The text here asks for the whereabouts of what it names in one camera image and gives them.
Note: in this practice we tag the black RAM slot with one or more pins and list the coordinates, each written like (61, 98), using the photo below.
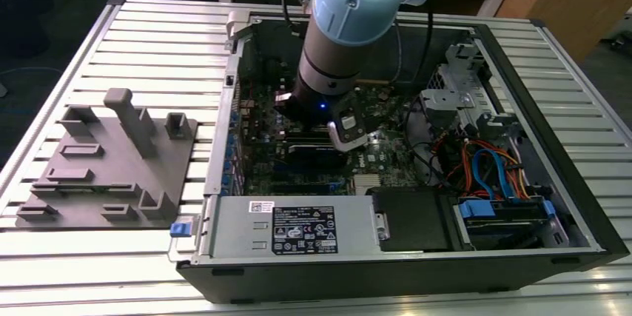
(294, 138)
(294, 141)
(293, 135)

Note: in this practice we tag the black expansion slot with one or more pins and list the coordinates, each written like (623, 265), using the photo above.
(297, 188)

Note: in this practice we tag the black graphics card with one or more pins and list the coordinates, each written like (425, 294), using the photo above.
(311, 158)

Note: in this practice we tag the green motherboard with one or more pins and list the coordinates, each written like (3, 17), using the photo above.
(390, 146)

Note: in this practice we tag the small silver heatsink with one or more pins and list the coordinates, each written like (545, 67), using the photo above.
(369, 180)

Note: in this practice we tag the silver metal drive cage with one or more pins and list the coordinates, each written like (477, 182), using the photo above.
(442, 99)

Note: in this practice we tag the silver power supply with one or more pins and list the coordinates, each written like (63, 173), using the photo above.
(237, 227)

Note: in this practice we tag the blue case latch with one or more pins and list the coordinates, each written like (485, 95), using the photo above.
(179, 230)

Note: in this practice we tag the grey parts rack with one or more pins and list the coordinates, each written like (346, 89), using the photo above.
(123, 183)

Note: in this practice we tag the hard disk in blue carrier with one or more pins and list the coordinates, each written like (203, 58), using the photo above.
(477, 209)

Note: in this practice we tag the black PC case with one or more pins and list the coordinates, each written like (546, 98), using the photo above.
(346, 279)

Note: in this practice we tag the wooden cabinet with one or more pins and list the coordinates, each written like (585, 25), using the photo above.
(578, 5)

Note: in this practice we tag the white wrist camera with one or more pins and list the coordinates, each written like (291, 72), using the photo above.
(283, 95)
(351, 127)

